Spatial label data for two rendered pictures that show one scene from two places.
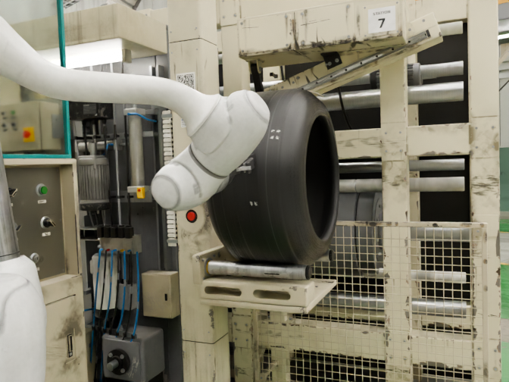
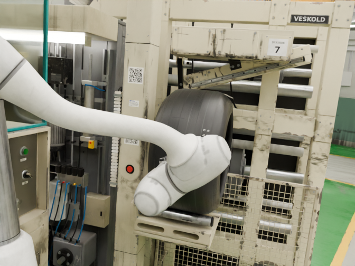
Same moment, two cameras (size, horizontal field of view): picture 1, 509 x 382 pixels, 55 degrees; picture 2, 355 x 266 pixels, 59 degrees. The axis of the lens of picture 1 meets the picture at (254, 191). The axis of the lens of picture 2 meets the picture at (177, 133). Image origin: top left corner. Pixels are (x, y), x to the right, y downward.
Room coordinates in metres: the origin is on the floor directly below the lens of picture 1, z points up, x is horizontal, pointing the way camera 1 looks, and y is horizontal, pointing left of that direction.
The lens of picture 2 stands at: (0.19, 0.23, 1.51)
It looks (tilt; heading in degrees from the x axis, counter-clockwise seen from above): 10 degrees down; 351
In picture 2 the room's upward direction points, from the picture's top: 5 degrees clockwise
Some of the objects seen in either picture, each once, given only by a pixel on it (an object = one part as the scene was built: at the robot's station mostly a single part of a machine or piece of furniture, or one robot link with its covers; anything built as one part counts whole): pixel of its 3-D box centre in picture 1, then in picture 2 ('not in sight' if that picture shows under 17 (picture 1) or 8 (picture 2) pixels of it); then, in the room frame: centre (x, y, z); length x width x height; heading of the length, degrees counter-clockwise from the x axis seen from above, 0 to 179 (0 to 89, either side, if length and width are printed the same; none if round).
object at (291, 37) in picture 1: (323, 35); (231, 46); (1.89, -0.28, 1.71); 0.61 x 0.25 x 0.15; 67
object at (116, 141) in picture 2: (173, 178); (118, 139); (1.75, 0.28, 1.19); 0.05 x 0.04 x 0.48; 157
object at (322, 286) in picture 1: (272, 290); (180, 222); (1.66, -0.05, 0.80); 0.37 x 0.36 x 0.02; 157
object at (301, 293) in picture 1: (255, 289); (173, 227); (1.54, 0.01, 0.84); 0.36 x 0.09 x 0.06; 67
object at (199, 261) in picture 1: (224, 258); (148, 197); (1.73, 0.11, 0.90); 0.40 x 0.03 x 0.10; 157
